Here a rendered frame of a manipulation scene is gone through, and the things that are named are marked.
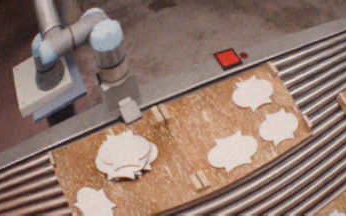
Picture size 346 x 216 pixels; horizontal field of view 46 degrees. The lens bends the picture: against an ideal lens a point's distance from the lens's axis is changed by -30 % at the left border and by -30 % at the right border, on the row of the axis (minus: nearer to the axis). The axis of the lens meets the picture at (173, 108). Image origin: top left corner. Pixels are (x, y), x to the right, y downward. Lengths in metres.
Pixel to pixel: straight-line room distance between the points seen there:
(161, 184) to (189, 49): 1.77
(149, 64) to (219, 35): 0.47
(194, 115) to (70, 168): 0.43
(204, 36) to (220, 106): 1.65
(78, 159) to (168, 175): 0.29
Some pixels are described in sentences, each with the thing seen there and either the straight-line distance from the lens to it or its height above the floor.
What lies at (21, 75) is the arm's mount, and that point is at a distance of 2.01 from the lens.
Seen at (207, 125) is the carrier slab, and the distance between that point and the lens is 1.59.
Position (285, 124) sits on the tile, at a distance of 1.57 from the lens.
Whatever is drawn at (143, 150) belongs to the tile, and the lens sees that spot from 1.50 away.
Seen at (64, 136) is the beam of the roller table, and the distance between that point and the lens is 1.70.
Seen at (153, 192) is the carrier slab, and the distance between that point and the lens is 1.48.
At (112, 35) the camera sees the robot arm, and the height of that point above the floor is 1.43.
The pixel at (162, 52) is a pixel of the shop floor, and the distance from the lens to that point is 3.18.
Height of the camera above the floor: 2.17
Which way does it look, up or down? 49 degrees down
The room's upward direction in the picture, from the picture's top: 11 degrees counter-clockwise
